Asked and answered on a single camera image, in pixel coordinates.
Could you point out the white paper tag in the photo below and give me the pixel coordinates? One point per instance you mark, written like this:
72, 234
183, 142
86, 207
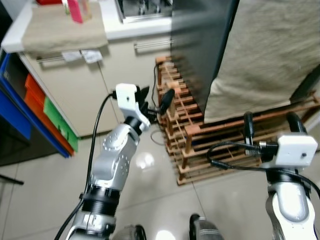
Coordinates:
70, 55
92, 55

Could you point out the orange plastic bin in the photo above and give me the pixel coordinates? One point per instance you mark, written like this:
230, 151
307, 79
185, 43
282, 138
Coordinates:
35, 95

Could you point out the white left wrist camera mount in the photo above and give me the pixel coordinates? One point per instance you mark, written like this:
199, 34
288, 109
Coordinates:
126, 95

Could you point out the pink plastic container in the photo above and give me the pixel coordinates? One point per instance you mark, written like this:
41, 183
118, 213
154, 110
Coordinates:
76, 11

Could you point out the dark grey fridge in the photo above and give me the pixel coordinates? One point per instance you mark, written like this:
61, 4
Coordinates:
200, 45

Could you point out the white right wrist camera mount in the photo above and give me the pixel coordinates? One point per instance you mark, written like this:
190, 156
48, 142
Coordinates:
297, 149

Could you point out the beige kitchen base cabinet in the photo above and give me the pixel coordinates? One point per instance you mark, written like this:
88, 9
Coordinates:
75, 100

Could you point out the blue plastic bin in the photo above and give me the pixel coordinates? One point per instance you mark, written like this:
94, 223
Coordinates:
12, 115

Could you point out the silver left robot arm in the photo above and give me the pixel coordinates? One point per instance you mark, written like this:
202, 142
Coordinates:
117, 150

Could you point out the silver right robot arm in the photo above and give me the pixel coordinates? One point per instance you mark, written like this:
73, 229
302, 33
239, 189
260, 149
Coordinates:
292, 200

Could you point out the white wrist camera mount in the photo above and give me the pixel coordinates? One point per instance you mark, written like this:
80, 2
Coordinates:
126, 95
297, 149

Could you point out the stainless steel gas hob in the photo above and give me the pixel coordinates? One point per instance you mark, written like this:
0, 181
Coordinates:
145, 12

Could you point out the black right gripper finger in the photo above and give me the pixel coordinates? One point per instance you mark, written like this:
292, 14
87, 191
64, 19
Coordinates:
295, 124
248, 127

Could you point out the wooden wine rack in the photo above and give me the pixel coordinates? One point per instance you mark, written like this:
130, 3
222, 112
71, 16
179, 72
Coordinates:
195, 131

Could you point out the large beige fridge cover cloth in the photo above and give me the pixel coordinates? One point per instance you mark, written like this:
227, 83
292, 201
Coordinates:
265, 55

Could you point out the green plastic bin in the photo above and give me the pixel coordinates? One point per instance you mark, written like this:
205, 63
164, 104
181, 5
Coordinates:
57, 117

